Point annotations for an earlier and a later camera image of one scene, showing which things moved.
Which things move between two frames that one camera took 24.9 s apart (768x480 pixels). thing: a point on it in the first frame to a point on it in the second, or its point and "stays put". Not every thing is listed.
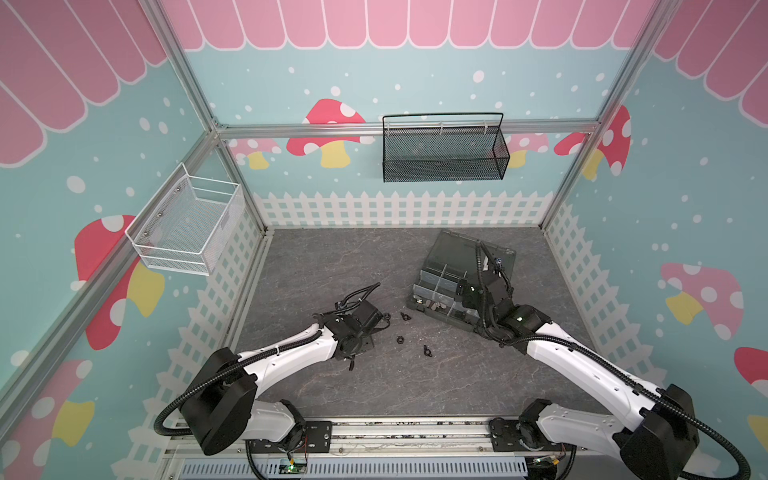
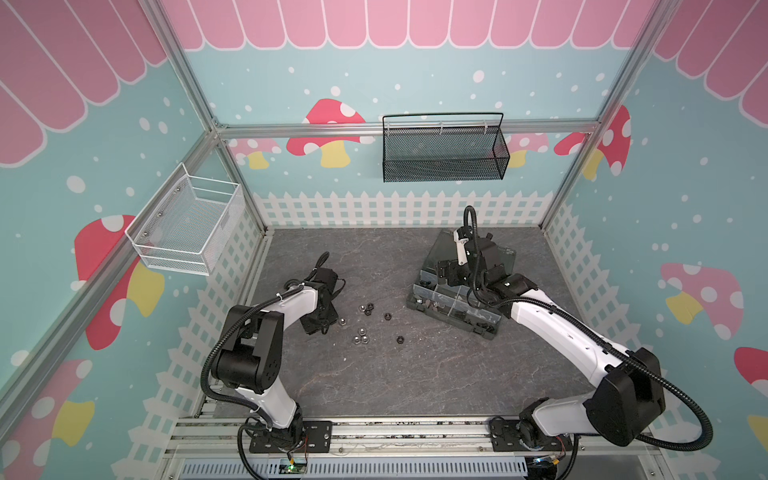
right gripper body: x=466 y=298 to x=459 y=274
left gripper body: x=365 y=343 to x=320 y=318
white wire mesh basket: x=183 y=223 stays put
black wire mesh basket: x=443 y=147 stays put
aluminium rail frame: x=413 y=450 stays put
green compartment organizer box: x=437 y=291 stays put
